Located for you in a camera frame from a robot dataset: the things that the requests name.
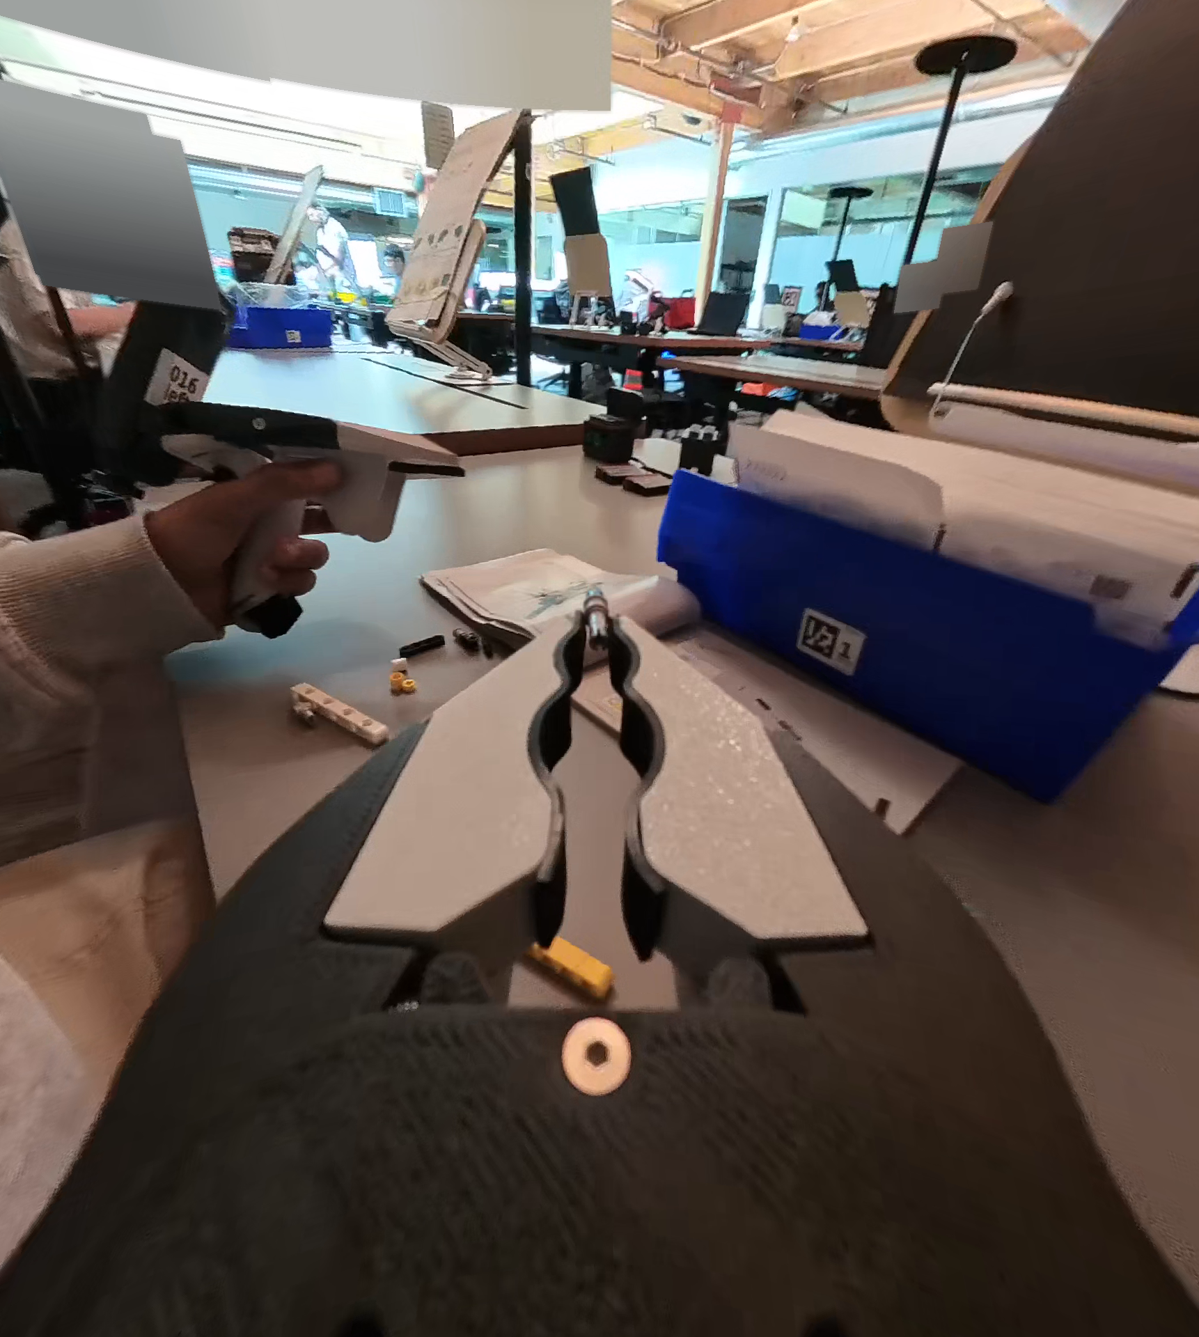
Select printed instruction sheet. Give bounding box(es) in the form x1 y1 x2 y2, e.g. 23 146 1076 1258
573 621 963 837

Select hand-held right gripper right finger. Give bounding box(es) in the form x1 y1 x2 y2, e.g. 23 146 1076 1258
608 615 869 981

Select black floor lamp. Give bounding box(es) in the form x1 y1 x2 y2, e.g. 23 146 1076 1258
914 33 1019 304

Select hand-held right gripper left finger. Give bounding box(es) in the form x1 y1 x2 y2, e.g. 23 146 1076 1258
323 615 571 981

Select blue storage bin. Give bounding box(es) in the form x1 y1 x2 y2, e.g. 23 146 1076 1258
227 302 336 351

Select cardboard sheet on stand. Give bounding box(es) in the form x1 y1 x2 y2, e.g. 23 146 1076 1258
385 108 522 379

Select lego instruction booklet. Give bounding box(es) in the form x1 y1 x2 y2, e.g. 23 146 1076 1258
423 548 706 653

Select white lego beam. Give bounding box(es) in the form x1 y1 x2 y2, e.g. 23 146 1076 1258
291 683 393 745

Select person's beige trousers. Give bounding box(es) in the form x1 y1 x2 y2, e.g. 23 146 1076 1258
0 814 216 1098

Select person's left hand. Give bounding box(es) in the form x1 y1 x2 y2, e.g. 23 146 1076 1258
145 459 342 630

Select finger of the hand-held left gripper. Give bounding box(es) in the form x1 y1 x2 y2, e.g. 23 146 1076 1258
331 420 468 544

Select white cable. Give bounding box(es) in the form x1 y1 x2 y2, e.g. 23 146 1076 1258
927 279 1016 420

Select person's left forearm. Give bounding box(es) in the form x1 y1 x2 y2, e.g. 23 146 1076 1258
0 516 220 889

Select wood-edged white table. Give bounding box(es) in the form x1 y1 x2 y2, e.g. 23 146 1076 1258
205 347 607 458

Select dark cardboard-edged panel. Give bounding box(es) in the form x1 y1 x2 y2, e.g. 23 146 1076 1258
880 0 1199 439

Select blue plastic bin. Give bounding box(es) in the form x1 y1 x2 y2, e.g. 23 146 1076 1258
657 469 1199 803

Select yellow lego beam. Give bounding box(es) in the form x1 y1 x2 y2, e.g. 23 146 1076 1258
530 938 616 998

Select black pole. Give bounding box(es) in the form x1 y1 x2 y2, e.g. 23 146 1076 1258
511 108 539 390

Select white papers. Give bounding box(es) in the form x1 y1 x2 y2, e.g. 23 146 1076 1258
730 407 1199 649

